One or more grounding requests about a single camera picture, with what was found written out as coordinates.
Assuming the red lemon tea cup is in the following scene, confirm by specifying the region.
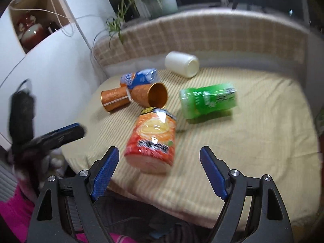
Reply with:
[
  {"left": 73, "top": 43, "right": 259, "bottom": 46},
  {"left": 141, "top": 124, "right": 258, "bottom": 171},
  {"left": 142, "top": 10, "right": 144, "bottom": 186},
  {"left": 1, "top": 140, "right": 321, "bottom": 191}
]
[{"left": 124, "top": 107, "right": 177, "bottom": 174}]

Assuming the orange paper cup closed end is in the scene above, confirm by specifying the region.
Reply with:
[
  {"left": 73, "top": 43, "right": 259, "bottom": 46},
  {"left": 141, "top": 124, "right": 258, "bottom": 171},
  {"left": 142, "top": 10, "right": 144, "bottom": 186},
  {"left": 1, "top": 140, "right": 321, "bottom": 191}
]
[{"left": 100, "top": 86, "right": 131, "bottom": 112}]

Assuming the orange cup gold interior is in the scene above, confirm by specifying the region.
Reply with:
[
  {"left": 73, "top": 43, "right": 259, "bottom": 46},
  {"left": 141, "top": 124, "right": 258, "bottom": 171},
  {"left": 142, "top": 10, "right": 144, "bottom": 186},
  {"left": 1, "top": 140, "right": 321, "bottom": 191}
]
[{"left": 131, "top": 82, "right": 168, "bottom": 109}]

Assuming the blue Arctic Ocean cup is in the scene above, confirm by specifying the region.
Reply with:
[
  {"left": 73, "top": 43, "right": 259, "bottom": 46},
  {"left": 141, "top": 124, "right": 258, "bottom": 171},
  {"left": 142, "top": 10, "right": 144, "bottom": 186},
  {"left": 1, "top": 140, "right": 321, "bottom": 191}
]
[{"left": 120, "top": 69, "right": 160, "bottom": 90}]

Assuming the green plastic cup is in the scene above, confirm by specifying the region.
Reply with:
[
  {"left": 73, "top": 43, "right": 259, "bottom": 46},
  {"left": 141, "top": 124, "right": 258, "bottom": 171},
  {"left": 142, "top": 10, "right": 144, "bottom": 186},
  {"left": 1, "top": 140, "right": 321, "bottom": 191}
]
[{"left": 179, "top": 83, "right": 237, "bottom": 120}]

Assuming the white plastic cup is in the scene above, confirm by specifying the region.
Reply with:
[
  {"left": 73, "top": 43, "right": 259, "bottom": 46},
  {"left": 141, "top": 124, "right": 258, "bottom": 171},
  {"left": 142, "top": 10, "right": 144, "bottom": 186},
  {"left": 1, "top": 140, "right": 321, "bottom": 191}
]
[{"left": 165, "top": 51, "right": 200, "bottom": 78}]

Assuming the plaid beige blanket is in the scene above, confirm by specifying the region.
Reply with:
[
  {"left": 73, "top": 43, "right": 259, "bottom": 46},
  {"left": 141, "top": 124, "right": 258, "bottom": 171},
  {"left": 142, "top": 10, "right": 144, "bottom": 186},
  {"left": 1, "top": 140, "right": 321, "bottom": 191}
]
[{"left": 93, "top": 9, "right": 309, "bottom": 67}]

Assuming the potted spider plant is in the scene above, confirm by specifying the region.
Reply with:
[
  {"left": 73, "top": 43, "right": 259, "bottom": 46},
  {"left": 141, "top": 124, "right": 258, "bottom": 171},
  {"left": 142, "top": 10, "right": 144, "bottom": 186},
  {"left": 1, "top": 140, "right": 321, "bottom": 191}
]
[{"left": 106, "top": 0, "right": 178, "bottom": 43}]

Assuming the white cord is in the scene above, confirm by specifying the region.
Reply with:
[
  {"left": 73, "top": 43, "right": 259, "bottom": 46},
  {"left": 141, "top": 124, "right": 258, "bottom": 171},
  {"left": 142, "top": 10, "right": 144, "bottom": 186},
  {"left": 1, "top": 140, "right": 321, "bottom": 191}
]
[{"left": 10, "top": 0, "right": 102, "bottom": 56}]

